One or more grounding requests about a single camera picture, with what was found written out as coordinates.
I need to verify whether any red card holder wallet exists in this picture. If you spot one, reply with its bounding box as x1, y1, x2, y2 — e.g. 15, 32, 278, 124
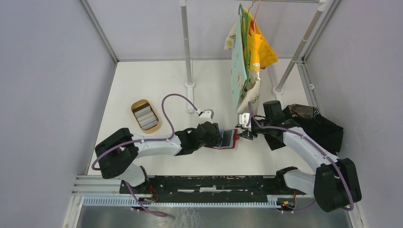
204, 129, 240, 150

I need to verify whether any yellow oval card tray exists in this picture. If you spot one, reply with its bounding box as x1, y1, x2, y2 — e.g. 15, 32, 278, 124
131, 99, 161, 134

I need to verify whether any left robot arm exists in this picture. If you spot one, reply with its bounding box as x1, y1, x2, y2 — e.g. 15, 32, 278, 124
92, 122, 222, 194

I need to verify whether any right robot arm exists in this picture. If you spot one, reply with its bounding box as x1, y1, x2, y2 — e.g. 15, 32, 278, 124
237, 100, 362, 212

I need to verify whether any stack of credit cards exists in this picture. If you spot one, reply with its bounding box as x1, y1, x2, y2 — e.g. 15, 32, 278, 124
134, 104, 159, 130

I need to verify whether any black clothes pile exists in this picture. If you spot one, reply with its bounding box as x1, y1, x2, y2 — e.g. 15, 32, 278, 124
263, 101, 344, 154

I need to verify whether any mint green cartoon cloth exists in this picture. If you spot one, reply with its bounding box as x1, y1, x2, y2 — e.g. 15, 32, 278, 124
230, 16, 247, 112

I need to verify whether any yellow garment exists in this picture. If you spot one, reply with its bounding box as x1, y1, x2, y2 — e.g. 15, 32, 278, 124
244, 9, 278, 73

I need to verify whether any green clothes hanger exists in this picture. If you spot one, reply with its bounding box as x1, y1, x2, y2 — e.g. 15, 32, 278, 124
238, 3, 250, 81

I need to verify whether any pink clothes hanger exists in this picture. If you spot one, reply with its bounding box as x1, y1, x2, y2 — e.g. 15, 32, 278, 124
248, 0, 261, 32

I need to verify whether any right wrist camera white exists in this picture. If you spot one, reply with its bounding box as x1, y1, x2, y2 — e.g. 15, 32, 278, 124
238, 113, 251, 129

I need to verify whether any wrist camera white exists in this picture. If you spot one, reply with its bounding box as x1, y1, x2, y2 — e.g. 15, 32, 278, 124
197, 109, 214, 124
238, 113, 251, 129

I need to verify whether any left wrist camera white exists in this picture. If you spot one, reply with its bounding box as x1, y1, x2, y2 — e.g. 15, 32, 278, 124
197, 109, 214, 124

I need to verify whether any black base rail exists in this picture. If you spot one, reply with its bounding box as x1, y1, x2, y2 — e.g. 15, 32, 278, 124
133, 175, 304, 203

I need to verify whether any white clothes rack frame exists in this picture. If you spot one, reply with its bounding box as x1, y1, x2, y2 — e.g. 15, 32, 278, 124
180, 0, 328, 114

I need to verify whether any white slotted cable duct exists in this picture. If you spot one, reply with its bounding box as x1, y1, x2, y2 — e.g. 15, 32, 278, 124
82, 196, 283, 209

